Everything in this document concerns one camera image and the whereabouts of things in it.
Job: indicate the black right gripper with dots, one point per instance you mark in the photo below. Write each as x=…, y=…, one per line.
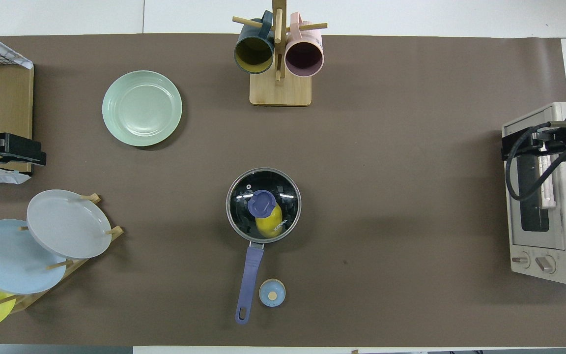
x=553, y=140

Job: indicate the glass lid purple knob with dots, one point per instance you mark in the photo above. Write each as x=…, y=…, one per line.
x=243, y=191

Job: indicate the grey plate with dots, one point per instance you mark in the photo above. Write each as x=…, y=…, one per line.
x=69, y=223

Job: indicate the light blue plate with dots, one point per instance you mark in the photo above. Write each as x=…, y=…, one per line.
x=10, y=260

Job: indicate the wooden plate rack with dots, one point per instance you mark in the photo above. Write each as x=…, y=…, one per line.
x=67, y=268

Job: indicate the pale green plate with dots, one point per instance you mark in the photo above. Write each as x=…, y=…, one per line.
x=142, y=108

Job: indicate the wooden shelf boards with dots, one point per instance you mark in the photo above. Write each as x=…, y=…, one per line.
x=10, y=98

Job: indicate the white toaster oven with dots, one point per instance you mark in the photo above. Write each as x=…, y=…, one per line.
x=558, y=236

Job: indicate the white patterned cloth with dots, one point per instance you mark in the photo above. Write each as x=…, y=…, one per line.
x=3, y=49

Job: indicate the brown table mat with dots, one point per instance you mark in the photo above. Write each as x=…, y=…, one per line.
x=386, y=196

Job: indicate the pink mug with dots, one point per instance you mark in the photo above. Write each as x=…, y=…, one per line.
x=304, y=56

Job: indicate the wooden mug tree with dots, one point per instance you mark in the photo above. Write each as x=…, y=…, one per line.
x=280, y=93

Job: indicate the dark teal mug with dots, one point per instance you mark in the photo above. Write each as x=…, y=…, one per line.
x=253, y=54

